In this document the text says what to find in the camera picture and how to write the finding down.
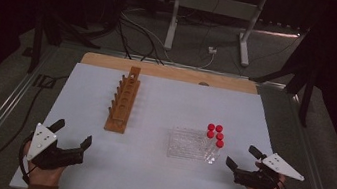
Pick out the thin black floor cable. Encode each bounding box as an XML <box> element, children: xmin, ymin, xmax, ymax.
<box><xmin>0</xmin><ymin>64</ymin><xmax>70</xmax><ymax>189</ymax></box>

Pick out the white table mat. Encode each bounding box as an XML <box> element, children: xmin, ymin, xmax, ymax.
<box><xmin>9</xmin><ymin>54</ymin><xmax>308</xmax><ymax>189</ymax></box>

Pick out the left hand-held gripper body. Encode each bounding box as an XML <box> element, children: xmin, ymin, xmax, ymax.
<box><xmin>24</xmin><ymin>121</ymin><xmax>77</xmax><ymax>175</ymax></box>

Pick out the black angled stand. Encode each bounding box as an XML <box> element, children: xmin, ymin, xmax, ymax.
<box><xmin>243</xmin><ymin>20</ymin><xmax>326</xmax><ymax>129</ymax></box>

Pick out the grey metal stand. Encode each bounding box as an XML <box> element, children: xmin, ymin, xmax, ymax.
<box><xmin>161</xmin><ymin>0</ymin><xmax>270</xmax><ymax>70</ymax></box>

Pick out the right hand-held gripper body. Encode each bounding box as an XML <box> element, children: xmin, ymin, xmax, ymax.
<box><xmin>232</xmin><ymin>146</ymin><xmax>309</xmax><ymax>189</ymax></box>

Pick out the white floor cable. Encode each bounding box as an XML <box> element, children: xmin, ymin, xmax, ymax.
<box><xmin>198</xmin><ymin>51</ymin><xmax>216</xmax><ymax>72</ymax></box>

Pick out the clear plastic tube rack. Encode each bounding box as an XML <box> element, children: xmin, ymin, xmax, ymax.
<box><xmin>165</xmin><ymin>125</ymin><xmax>224</xmax><ymax>166</ymax></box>

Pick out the left hand-held gripper cable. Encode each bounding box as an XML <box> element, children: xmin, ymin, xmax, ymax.
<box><xmin>14</xmin><ymin>131</ymin><xmax>38</xmax><ymax>186</ymax></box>

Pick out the bundle of black floor cables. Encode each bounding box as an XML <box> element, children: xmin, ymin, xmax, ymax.
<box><xmin>111</xmin><ymin>15</ymin><xmax>172</xmax><ymax>67</ymax></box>

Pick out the person's left hand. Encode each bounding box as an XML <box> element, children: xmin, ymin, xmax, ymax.
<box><xmin>18</xmin><ymin>139</ymin><xmax>71</xmax><ymax>189</ymax></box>

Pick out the black tripod stand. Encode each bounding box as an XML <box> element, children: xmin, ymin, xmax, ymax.
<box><xmin>26</xmin><ymin>3</ymin><xmax>107</xmax><ymax>85</ymax></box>

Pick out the wooden test tube rack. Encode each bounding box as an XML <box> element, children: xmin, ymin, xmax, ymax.
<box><xmin>102</xmin><ymin>62</ymin><xmax>144</xmax><ymax>136</ymax></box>

